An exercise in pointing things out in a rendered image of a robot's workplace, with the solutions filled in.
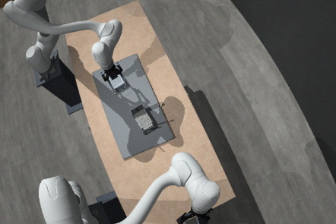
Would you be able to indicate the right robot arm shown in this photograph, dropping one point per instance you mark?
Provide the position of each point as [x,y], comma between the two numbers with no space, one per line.
[60,205]

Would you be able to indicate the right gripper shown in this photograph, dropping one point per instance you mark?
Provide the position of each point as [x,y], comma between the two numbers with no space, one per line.
[188,215]

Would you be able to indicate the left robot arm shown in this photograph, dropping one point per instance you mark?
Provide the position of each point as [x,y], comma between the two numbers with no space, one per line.
[26,13]

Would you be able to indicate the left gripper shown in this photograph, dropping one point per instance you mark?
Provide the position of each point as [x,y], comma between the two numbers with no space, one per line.
[113,68]

